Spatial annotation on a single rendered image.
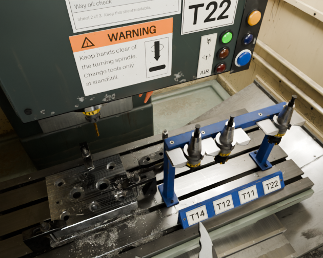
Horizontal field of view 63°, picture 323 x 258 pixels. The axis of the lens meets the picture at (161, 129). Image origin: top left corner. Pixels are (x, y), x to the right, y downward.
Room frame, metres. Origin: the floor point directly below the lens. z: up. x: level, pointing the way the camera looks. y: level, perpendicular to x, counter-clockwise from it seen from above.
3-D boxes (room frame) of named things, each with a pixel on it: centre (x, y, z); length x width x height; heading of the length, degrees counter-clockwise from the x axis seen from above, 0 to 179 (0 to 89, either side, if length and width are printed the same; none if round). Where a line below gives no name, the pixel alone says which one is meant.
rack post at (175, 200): (0.53, -0.03, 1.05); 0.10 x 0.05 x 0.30; 22
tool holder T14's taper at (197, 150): (0.50, -0.10, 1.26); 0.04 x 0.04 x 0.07
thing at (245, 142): (0.56, -0.25, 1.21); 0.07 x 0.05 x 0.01; 22
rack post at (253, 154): (0.69, -0.43, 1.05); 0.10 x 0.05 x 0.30; 22
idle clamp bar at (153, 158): (0.69, -0.03, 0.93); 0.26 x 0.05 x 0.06; 117
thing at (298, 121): (0.64, -0.46, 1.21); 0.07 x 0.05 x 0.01; 22
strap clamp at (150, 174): (0.53, 0.09, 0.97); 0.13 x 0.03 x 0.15; 112
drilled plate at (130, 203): (0.50, 0.26, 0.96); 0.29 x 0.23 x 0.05; 112
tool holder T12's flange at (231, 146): (0.54, -0.20, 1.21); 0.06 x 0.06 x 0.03
